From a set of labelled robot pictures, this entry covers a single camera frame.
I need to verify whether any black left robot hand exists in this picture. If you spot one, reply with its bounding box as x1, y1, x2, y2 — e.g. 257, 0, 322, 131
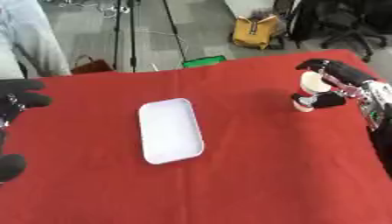
0, 78, 54, 183

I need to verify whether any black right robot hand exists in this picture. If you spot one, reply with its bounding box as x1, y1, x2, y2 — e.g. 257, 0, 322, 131
289, 58, 379, 109

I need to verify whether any white and red cup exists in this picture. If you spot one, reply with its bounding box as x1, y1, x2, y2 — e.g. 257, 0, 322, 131
292, 70, 334, 113

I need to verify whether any green box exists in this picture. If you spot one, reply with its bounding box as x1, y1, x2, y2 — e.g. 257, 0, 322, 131
182, 55, 228, 69

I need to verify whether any white shallow box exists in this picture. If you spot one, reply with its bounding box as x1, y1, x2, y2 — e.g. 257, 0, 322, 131
136, 97, 207, 165

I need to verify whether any black office chair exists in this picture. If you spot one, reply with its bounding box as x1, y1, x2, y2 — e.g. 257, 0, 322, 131
288, 0, 392, 63

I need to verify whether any person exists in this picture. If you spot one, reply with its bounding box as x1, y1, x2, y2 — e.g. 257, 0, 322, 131
0, 0, 74, 80

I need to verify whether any brown woven basket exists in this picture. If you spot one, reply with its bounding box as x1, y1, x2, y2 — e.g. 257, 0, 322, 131
68, 54, 116, 75

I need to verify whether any yellow bag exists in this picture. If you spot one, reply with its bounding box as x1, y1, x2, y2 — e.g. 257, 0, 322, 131
231, 15, 281, 51

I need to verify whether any black tripod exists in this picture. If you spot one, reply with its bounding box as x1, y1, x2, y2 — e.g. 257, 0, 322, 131
110, 0, 189, 74

